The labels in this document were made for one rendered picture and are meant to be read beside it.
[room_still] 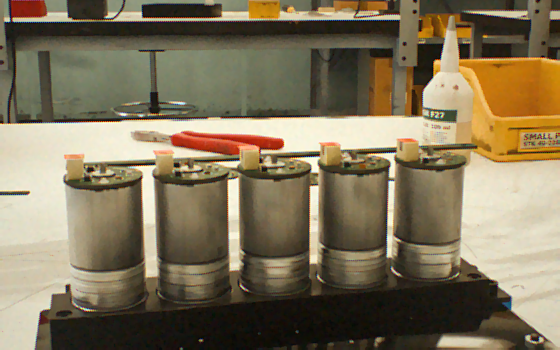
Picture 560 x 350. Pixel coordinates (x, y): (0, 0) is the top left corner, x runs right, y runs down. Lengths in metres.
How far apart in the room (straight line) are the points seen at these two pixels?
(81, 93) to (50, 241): 4.35
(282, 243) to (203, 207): 0.03
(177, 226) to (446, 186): 0.09
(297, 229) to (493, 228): 0.18
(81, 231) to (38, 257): 0.13
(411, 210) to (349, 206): 0.02
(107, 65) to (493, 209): 4.32
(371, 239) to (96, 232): 0.09
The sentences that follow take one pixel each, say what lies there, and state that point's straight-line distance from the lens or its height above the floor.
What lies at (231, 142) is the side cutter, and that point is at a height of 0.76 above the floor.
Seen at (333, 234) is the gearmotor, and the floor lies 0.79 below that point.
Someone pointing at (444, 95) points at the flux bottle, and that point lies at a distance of 0.53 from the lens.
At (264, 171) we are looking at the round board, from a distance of 0.26.
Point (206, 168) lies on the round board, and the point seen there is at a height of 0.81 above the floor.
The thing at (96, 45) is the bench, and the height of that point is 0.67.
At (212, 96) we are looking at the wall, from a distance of 4.69.
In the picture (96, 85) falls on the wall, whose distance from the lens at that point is 4.73.
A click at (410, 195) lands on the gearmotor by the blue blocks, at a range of 0.28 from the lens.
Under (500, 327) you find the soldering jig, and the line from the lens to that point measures 0.28.
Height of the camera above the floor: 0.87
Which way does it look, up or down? 13 degrees down
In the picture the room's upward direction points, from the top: straight up
